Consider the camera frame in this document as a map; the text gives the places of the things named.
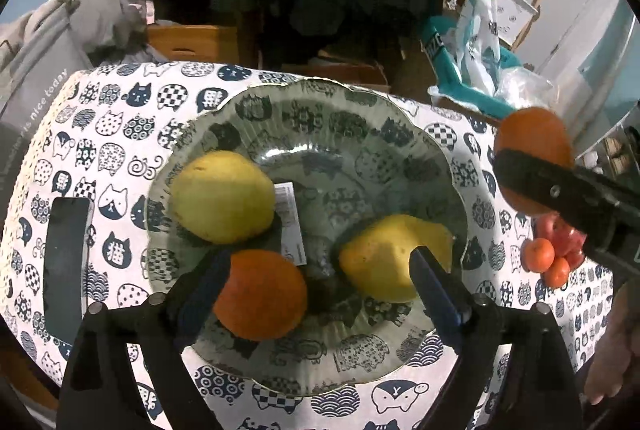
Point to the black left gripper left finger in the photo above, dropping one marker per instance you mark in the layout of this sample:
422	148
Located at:
99	390

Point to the person's right hand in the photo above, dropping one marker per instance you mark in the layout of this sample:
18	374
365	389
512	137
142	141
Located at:
615	363

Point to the grey clothes pile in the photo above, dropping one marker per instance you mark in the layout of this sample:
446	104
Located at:
40	51

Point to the small mandarin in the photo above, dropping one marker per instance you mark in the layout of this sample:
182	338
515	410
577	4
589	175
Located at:
556	275
538	255

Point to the green glass plate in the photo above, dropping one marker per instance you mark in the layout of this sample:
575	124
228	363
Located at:
353	157

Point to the grey shoe rack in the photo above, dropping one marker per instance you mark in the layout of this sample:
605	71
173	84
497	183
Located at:
614	157

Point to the white label sticker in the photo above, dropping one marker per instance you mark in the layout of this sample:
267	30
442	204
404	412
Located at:
292	245

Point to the cat pattern tablecloth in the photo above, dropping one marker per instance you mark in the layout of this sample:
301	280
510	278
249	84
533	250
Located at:
113	134

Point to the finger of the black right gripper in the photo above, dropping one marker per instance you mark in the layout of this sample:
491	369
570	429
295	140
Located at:
583	198

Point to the clear plastic bag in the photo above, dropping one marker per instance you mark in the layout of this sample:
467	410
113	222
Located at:
520	88

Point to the red apple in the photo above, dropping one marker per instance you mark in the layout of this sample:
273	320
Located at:
564	238
574	259

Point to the white printed plastic bag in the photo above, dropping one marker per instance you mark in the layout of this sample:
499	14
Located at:
478	45

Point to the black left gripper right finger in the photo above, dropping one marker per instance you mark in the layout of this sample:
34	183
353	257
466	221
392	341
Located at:
539	390

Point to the large orange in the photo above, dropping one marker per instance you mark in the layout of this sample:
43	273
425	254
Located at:
539	132
265	296

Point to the green-yellow pear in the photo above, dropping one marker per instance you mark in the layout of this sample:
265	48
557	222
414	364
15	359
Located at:
223	198

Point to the black smartphone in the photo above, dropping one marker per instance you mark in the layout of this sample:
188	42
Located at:
64	262

